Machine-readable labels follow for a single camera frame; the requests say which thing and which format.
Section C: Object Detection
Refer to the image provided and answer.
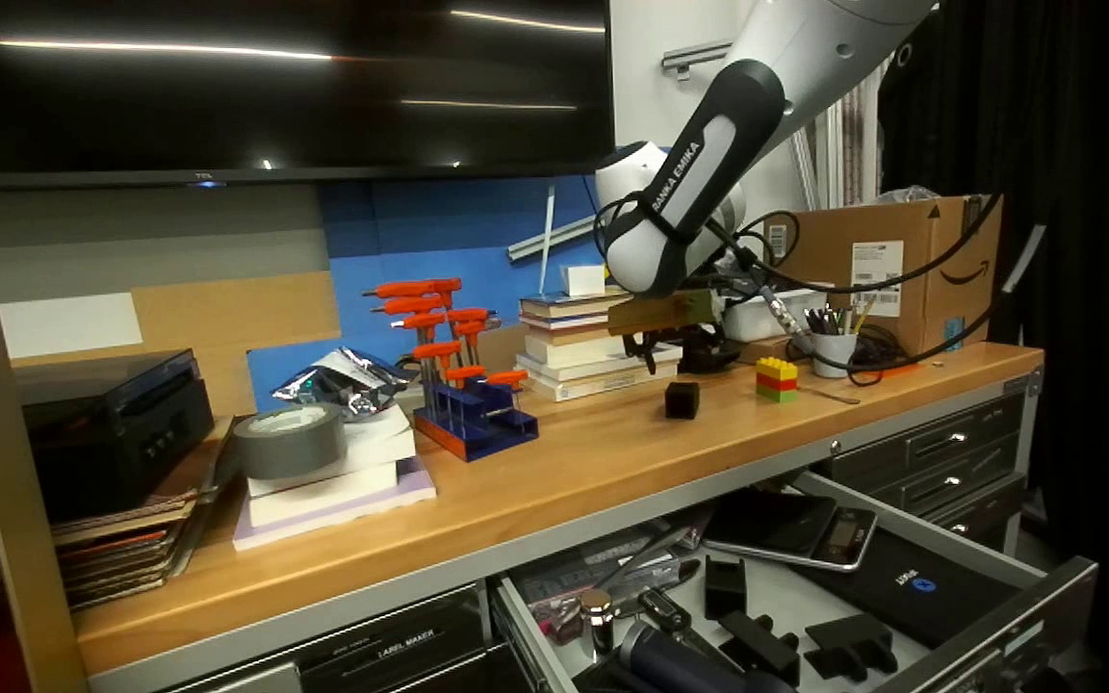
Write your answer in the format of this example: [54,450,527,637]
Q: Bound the cardboard box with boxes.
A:
[764,194,1005,359]

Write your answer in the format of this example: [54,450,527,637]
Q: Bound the silver foil bag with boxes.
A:
[271,346,413,423]

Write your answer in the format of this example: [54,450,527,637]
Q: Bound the black curtain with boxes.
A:
[877,0,1109,693]

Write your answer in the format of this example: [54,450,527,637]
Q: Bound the dark blue cylinder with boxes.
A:
[616,620,798,693]

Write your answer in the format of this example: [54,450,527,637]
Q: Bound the white plastic container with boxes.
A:
[722,287,831,344]

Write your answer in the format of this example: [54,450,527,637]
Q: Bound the silver metal weight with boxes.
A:
[579,588,617,657]

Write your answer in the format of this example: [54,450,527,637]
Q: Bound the grey drawer cabinet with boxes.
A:
[816,370,1045,554]

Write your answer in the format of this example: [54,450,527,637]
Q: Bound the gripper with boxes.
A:
[638,323,740,377]

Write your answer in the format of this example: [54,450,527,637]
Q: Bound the heap of pens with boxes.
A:
[802,296,879,338]

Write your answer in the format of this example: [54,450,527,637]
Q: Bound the stack of books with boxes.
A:
[514,285,686,404]

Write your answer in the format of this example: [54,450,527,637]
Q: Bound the black digital scale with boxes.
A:
[702,489,879,575]

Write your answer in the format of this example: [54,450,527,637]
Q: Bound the stack of white boxes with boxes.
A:
[231,404,439,552]

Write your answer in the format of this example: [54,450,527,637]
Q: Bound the orange hex keys in blue stand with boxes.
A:
[362,277,541,464]

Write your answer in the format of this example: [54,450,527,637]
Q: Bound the black printer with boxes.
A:
[15,348,218,526]

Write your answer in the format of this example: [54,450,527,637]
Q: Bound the roll of grey duct tape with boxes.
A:
[232,403,349,481]

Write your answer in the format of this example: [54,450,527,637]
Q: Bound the black drawer with label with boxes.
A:
[165,581,490,693]

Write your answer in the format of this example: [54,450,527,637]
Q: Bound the metal wall handle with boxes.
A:
[660,38,735,82]

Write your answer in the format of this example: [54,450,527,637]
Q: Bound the black cube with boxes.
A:
[663,381,702,421]

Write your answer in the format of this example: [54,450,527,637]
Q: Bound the wooden panel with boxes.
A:
[0,129,91,693]

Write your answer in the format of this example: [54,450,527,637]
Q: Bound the black plastic bracket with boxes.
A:
[718,609,803,688]
[704,556,749,621]
[802,613,900,683]

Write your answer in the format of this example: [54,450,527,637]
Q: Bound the coil of black cable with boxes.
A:
[843,323,914,388]

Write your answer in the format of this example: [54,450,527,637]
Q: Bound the white cup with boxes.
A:
[810,331,860,379]

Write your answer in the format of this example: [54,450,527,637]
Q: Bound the open drawer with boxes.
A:
[491,469,1100,693]

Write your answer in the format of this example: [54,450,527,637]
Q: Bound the stack of coloured toy bricks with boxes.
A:
[755,356,800,404]

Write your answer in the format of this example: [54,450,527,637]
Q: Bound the black flat case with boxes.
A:
[793,525,1048,652]

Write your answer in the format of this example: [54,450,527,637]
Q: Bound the large black television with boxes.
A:
[0,0,615,190]

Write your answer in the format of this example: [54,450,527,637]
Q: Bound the metal rails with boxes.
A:
[505,183,606,295]

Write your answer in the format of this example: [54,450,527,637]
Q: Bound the stack of flat boards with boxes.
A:
[50,416,240,613]

